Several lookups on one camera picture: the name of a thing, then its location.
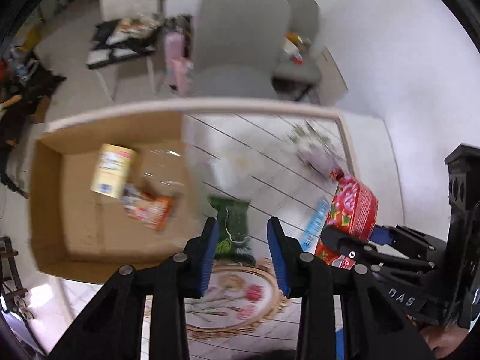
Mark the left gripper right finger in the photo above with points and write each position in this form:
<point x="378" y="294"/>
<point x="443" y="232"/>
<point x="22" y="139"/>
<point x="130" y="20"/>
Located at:
<point x="373" y="326"/>

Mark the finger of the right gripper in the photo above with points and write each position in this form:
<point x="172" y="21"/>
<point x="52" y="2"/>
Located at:
<point x="397" y="237"/>
<point x="339" y="249"/>

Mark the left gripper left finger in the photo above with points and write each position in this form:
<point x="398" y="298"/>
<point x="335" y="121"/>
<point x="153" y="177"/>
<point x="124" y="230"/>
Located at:
<point x="111" y="324"/>

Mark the red floral pack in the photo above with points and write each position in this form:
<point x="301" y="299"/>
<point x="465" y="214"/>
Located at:
<point x="353" y="209"/>

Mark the blue long snack pack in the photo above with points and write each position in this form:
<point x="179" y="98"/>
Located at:
<point x="311" y="235"/>

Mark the green snack bag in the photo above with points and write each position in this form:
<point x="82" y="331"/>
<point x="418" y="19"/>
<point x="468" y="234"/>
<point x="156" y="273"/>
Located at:
<point x="234" y="241"/>

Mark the orange snack bag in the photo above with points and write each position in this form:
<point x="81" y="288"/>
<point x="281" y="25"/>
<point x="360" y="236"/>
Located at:
<point x="153" y="210"/>

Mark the yellow tissue pack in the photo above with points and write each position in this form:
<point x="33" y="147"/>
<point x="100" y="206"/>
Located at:
<point x="112" y="170"/>

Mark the right hand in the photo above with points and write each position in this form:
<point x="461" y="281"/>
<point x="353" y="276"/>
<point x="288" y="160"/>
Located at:
<point x="450" y="342"/>

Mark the purple towel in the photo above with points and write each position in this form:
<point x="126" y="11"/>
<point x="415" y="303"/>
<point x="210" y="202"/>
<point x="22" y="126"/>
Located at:
<point x="319" y="158"/>

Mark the cardboard box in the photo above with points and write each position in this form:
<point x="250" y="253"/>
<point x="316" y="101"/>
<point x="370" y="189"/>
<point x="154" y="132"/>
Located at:
<point x="80" y="235"/>

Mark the white checked tablecloth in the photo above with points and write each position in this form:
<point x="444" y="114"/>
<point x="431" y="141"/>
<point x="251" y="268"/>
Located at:
<point x="285" y="187"/>

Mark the grey chair far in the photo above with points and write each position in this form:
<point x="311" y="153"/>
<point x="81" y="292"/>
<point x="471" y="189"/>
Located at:
<point x="296" y="65"/>

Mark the grey chair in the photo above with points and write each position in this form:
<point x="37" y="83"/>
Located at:
<point x="236" y="47"/>
<point x="296" y="65"/>

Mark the grey chair near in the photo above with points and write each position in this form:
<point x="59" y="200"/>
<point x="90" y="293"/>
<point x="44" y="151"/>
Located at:
<point x="236" y="47"/>

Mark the pink suitcase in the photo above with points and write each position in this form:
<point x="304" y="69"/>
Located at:
<point x="178" y="67"/>

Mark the white chair with clutter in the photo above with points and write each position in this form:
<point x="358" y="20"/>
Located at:
<point x="129" y="30"/>

